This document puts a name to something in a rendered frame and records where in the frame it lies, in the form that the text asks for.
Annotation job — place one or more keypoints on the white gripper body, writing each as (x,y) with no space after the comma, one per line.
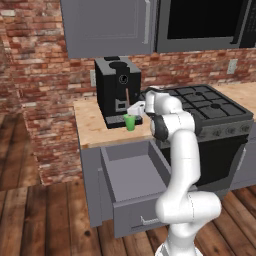
(136,109)

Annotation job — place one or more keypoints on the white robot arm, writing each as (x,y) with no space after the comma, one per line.
(181,160)

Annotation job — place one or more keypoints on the green smoothie cup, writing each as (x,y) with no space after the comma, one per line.
(130,122)

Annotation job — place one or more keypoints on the tan straw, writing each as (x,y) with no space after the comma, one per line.
(127,95)

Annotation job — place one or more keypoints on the grey open drawer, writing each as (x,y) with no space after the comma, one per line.
(133,180)

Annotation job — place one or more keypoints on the black coffee machine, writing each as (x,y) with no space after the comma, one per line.
(111,86)

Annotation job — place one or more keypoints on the black stove with oven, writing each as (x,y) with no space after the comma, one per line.
(216,110)

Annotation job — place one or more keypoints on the grey stove knob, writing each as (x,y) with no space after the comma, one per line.
(245,127)
(230,130)
(216,132)

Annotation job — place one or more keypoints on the grey base cabinet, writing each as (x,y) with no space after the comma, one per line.
(245,156)
(91,186)

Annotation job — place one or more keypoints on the black microwave oven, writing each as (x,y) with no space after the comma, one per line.
(203,20)

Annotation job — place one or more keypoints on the grey wall socket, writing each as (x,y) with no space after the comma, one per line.
(232,66)
(93,77)

